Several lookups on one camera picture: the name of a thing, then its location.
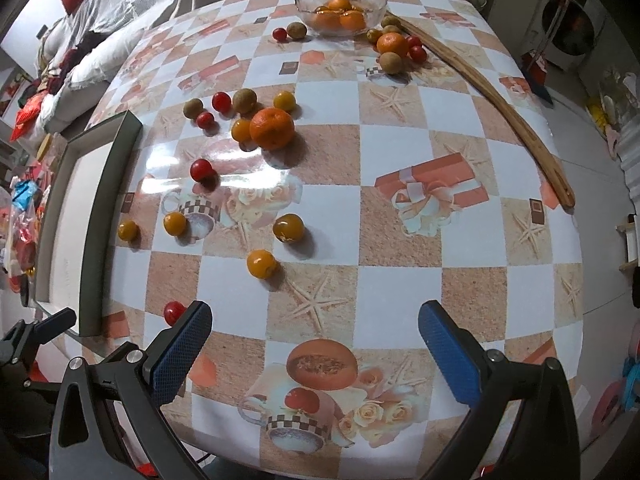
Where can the yellow cherry tomato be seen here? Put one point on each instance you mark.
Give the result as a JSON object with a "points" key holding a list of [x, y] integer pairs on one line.
{"points": [[175, 223], [284, 100], [261, 264], [127, 231], [289, 228]]}

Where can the red cherry tomato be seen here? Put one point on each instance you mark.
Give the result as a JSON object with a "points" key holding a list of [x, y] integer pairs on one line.
{"points": [[172, 312], [418, 55], [205, 121], [280, 35], [414, 41], [202, 170], [222, 103]]}

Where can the grey shallow tray box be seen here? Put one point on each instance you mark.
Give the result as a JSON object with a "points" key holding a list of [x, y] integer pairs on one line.
{"points": [[76, 224]]}

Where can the orange in bowl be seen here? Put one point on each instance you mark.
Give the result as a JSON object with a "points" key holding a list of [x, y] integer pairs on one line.
{"points": [[353, 21], [326, 21], [339, 5]]}

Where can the orange cherry tomato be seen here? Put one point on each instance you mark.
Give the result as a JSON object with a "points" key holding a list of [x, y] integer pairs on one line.
{"points": [[240, 131]]}

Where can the clear glass fruit bowl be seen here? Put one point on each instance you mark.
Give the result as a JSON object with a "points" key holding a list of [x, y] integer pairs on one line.
{"points": [[374, 10]]}

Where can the red cherry tomato by bowl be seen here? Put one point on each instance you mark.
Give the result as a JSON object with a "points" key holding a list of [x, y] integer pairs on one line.
{"points": [[280, 35]]}

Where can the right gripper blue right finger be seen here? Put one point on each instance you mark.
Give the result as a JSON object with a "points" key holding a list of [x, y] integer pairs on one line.
{"points": [[458, 356]]}

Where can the mandarin near glass bowl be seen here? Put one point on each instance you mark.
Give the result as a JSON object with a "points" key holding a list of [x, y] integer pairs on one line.
{"points": [[393, 42]]}

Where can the large orange mandarin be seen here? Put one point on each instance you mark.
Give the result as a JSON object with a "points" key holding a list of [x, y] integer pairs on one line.
{"points": [[272, 129]]}

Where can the brown longan by bowl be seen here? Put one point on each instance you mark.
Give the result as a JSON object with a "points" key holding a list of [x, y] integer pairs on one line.
{"points": [[297, 31]]}

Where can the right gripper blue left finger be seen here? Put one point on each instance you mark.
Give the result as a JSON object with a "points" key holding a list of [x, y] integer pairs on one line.
{"points": [[173, 351]]}

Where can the long wooden stick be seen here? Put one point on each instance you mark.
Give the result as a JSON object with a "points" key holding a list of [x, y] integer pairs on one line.
{"points": [[549, 166]]}

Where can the white sofa cushion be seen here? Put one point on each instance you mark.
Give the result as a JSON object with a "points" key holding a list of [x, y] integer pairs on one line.
{"points": [[85, 84]]}

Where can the washing machine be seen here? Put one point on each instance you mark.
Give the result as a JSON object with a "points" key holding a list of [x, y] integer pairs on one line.
{"points": [[574, 26]]}

